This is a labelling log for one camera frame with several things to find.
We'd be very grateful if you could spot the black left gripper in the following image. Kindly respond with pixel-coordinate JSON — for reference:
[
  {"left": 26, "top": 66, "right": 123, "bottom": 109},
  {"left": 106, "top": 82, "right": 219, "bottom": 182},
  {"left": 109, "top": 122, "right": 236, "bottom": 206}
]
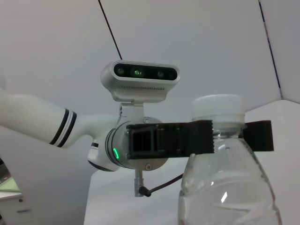
[{"left": 126, "top": 120, "right": 216, "bottom": 160}]

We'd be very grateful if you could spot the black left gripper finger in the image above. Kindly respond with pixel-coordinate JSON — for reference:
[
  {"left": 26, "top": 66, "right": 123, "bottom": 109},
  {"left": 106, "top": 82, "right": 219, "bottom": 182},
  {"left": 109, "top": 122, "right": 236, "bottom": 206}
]
[{"left": 242, "top": 120, "right": 275, "bottom": 152}]

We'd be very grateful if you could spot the clear green-label water bottle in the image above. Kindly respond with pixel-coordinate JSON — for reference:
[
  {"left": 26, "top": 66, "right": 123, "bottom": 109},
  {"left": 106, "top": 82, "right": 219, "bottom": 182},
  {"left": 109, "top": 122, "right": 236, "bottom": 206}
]
[{"left": 178, "top": 93, "right": 283, "bottom": 225}]

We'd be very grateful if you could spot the white cabinet with green top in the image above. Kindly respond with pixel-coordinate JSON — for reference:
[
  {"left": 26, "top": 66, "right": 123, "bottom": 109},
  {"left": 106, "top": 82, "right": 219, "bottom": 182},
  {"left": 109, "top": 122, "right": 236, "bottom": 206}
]
[{"left": 0, "top": 152, "right": 32, "bottom": 225}]

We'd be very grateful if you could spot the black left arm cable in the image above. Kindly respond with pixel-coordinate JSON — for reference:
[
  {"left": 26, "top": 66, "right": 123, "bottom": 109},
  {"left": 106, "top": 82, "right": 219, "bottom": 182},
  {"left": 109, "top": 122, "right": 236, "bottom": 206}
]
[{"left": 135, "top": 170, "right": 186, "bottom": 198}]

